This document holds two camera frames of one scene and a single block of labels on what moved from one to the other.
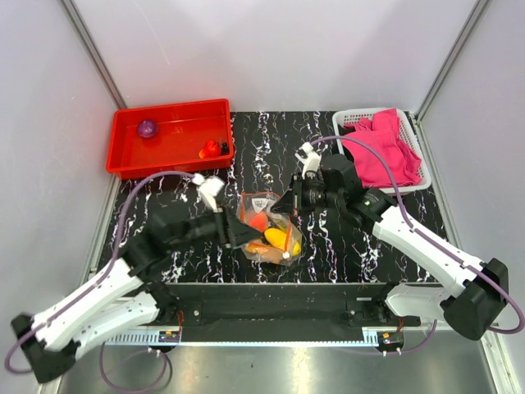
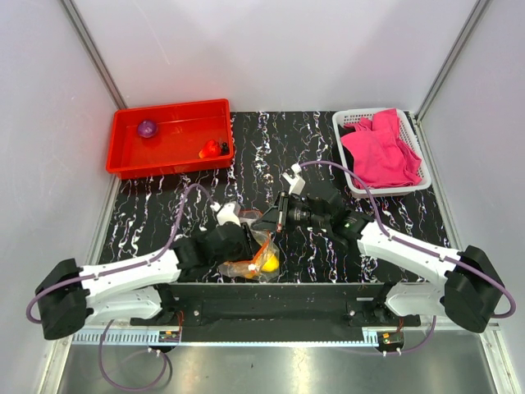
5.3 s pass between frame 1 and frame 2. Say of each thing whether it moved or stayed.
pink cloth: stayed
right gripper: moved
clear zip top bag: moved
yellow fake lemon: moved
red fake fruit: stayed
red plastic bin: stayed
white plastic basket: stayed
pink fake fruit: stayed
